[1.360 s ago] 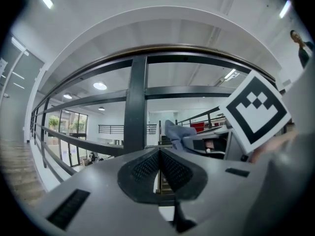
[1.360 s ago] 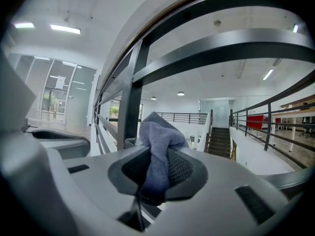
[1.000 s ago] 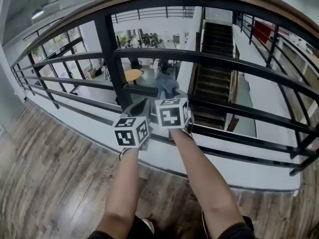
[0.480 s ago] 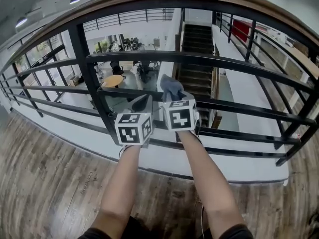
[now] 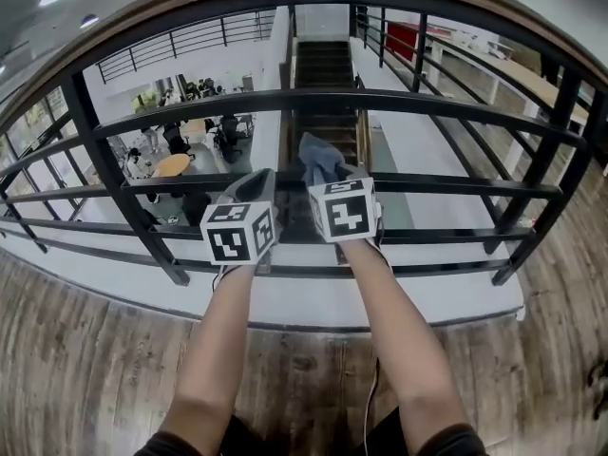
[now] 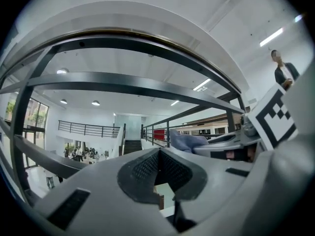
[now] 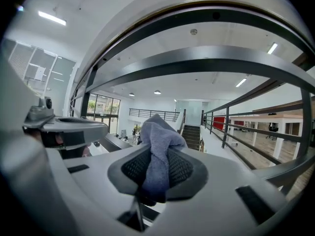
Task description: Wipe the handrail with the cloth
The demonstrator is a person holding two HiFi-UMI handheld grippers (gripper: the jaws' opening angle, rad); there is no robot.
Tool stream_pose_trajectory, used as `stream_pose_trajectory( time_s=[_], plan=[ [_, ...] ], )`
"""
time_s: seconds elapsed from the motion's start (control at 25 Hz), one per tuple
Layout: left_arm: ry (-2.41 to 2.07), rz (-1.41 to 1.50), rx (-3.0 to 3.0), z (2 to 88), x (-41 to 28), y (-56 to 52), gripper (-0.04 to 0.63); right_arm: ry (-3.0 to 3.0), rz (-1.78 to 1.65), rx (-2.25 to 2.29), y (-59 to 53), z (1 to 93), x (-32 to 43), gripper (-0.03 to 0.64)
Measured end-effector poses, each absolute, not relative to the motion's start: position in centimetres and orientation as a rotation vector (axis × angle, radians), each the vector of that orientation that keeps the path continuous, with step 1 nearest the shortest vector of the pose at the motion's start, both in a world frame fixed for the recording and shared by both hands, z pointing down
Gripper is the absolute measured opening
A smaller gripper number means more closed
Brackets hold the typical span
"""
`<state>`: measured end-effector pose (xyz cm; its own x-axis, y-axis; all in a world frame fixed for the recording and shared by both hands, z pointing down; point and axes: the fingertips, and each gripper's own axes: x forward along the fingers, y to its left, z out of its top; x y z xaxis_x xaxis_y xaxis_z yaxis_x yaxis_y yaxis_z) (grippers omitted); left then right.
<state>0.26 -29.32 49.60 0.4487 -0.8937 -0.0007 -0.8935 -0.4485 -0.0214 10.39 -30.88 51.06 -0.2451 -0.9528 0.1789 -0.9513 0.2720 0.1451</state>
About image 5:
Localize black metal balcony railing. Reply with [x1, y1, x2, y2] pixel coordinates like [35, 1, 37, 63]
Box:
[96, 9, 280, 86]

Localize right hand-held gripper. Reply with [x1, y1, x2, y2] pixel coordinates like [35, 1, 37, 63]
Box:
[307, 164, 385, 245]

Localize person's right forearm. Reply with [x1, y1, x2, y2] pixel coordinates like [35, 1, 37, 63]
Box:
[338, 237, 472, 456]

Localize group of people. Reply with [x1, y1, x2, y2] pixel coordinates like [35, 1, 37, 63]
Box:
[160, 77, 225, 103]

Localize white cable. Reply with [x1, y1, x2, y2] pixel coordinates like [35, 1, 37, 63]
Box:
[362, 357, 382, 456]

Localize blue cloth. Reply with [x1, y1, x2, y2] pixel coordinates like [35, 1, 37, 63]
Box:
[297, 131, 348, 188]

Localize wooden-topped black metal railing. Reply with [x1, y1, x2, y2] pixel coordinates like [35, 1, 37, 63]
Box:
[0, 0, 608, 289]

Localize round wooden table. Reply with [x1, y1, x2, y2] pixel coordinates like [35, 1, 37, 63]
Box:
[149, 153, 192, 179]

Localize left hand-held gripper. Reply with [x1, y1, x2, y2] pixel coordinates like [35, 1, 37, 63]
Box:
[199, 168, 280, 276]

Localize black office chair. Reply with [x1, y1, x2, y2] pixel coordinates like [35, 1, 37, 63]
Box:
[161, 122, 192, 157]

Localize glass entrance doors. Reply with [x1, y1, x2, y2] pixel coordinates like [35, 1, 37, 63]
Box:
[0, 85, 97, 223]

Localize person's left forearm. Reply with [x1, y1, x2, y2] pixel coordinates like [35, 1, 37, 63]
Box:
[158, 262, 257, 442]

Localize black equipment stand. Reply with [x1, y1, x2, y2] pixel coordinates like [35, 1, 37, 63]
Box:
[214, 113, 254, 164]

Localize person's black shirt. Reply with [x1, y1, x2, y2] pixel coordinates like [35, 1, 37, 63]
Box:
[133, 405, 489, 456]

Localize long light wooden table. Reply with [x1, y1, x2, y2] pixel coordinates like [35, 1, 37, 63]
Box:
[424, 29, 591, 171]

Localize frosted glass panel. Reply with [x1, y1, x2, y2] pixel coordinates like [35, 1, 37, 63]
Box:
[294, 5, 353, 43]

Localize red cabinet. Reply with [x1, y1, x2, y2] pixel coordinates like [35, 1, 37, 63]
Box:
[385, 20, 429, 62]

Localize dark wooden staircase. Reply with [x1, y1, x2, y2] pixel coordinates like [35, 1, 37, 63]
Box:
[278, 35, 375, 182]

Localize long black metal railing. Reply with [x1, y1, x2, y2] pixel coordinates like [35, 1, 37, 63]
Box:
[353, 5, 593, 173]

